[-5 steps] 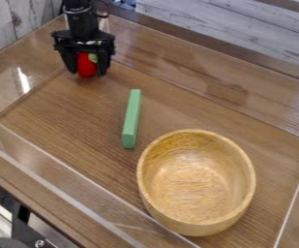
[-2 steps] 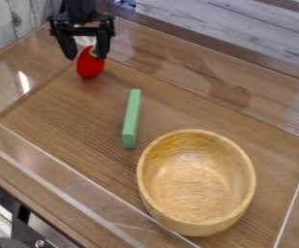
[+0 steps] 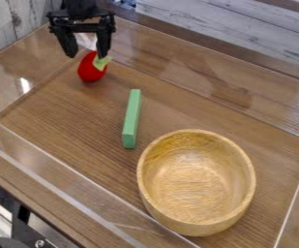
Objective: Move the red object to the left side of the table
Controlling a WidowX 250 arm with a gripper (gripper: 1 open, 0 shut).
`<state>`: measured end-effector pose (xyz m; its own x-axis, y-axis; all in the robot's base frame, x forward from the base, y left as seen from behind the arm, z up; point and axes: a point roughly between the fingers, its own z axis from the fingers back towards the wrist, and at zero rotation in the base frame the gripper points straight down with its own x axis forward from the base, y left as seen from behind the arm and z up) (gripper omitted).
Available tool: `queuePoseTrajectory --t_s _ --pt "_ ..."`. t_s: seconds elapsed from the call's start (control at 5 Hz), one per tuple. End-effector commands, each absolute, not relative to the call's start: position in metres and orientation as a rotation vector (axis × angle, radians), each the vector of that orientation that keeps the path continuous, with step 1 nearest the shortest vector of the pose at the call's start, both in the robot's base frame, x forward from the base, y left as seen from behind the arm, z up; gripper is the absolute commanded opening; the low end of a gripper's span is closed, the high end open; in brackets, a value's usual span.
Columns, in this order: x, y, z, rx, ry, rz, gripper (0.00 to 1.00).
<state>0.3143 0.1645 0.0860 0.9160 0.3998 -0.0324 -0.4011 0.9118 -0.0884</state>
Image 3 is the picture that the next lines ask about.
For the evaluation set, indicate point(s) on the black table leg bracket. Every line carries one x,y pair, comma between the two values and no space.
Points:
24,232

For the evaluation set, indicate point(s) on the wooden bowl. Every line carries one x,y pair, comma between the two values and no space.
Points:
197,181

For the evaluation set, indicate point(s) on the clear acrylic enclosure walls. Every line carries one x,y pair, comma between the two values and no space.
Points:
64,163

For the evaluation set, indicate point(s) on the green rectangular block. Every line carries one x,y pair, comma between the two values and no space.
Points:
132,119

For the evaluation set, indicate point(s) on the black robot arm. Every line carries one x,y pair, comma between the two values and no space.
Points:
81,7

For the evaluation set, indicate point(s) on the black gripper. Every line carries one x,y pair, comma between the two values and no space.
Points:
98,22

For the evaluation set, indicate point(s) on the red plush strawberry toy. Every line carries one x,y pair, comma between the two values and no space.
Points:
93,67

